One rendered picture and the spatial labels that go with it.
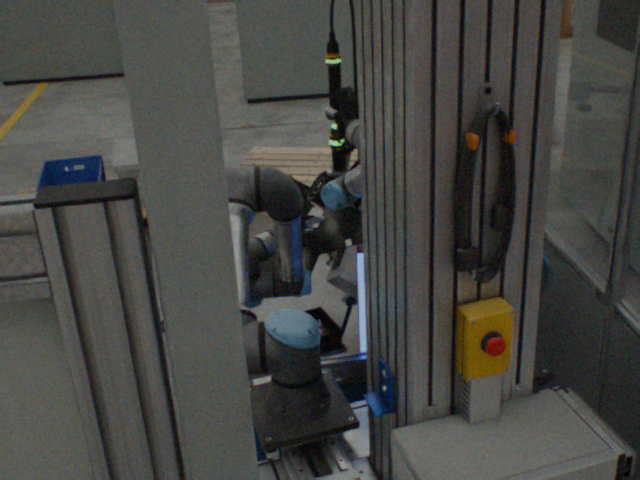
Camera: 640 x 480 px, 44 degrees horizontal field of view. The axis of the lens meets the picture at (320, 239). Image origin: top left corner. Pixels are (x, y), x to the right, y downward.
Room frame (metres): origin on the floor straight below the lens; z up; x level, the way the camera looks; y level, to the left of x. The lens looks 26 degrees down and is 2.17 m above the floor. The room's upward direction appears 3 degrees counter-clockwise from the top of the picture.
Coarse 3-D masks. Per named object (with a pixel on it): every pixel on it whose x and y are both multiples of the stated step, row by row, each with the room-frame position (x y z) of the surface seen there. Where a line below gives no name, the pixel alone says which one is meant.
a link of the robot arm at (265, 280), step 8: (256, 280) 1.97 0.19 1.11; (264, 280) 1.97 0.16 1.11; (272, 280) 1.97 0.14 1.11; (256, 288) 1.96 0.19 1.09; (264, 288) 1.96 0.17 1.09; (272, 288) 1.96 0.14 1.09; (256, 296) 1.96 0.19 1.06; (264, 296) 1.96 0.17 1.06; (272, 296) 1.97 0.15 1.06; (256, 304) 1.96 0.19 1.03
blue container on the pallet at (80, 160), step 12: (84, 156) 5.33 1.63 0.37; (96, 156) 5.34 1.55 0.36; (48, 168) 5.28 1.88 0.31; (60, 168) 5.29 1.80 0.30; (72, 168) 5.32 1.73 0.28; (84, 168) 5.33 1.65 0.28; (96, 168) 5.34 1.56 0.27; (48, 180) 5.23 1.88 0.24; (60, 180) 5.29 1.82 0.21; (72, 180) 5.31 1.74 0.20; (84, 180) 5.32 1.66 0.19; (96, 180) 5.34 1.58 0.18; (36, 192) 4.73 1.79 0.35
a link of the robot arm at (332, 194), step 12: (336, 180) 1.92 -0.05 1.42; (348, 180) 1.88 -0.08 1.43; (360, 180) 1.84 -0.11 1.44; (324, 192) 1.90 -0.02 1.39; (336, 192) 1.87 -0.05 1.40; (348, 192) 1.87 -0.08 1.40; (360, 192) 1.86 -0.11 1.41; (324, 204) 1.90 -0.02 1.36; (336, 204) 1.87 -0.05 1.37; (348, 204) 1.90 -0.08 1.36
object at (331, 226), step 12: (324, 216) 2.21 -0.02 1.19; (336, 216) 2.20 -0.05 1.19; (348, 216) 2.20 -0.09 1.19; (360, 216) 2.20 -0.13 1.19; (324, 228) 2.15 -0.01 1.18; (336, 228) 2.13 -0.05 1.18; (348, 228) 2.12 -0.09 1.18; (360, 228) 2.12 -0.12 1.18; (324, 240) 2.09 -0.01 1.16; (336, 240) 2.08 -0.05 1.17; (360, 240) 2.05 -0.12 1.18; (312, 252) 2.06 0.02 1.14; (324, 252) 2.04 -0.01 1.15
